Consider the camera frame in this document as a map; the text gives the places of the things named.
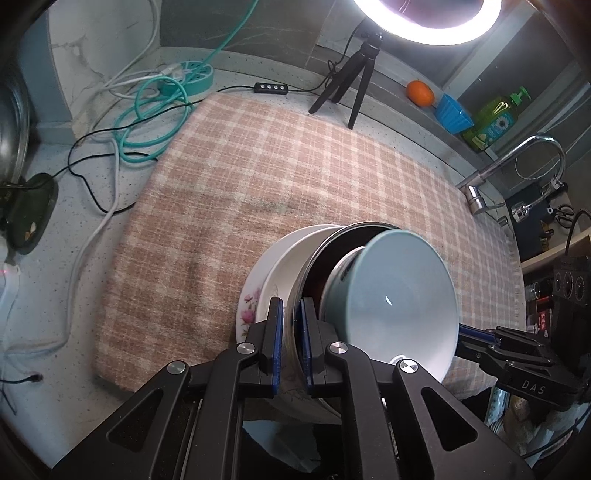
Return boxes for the white cable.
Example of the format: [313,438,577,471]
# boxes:
[0,0,187,356]

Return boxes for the chrome kitchen faucet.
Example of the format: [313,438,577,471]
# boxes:
[456,133,567,223]

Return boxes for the black scissors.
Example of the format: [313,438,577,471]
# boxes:
[547,204,575,229]

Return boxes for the teal cable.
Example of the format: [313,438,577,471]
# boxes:
[112,0,260,163]

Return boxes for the black inline light remote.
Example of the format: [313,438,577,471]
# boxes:
[252,82,290,95]

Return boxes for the steel pot lid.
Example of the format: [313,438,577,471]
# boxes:
[0,64,30,183]

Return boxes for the green dish soap bottle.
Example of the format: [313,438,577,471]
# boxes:
[462,86,532,152]

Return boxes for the large stainless steel bowl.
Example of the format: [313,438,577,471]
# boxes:
[272,222,394,424]

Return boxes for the right gloved hand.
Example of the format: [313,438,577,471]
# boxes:
[485,388,590,463]

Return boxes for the plaid pink table cloth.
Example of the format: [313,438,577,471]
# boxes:
[93,94,526,391]

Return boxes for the pink floral rimmed plate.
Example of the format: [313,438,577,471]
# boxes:
[235,224,341,342]

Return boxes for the light blue ceramic bowl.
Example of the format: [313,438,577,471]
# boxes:
[325,229,460,381]

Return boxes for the red steel bowl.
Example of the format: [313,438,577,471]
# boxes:
[318,246,365,321]

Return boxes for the orange tangerine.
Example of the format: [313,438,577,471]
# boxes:
[406,80,435,108]

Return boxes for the dark green dish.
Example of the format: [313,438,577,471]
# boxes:
[1,173,59,255]

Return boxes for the blue silicone cup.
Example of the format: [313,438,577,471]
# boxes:
[435,94,474,135]

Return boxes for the black thin cable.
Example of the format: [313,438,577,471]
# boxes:
[0,85,325,218]

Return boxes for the black mini tripod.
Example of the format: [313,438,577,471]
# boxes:
[308,32,383,130]

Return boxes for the teal power strip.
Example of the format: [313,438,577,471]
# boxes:
[156,61,214,97]

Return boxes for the white ring light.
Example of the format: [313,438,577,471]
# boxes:
[355,0,502,46]

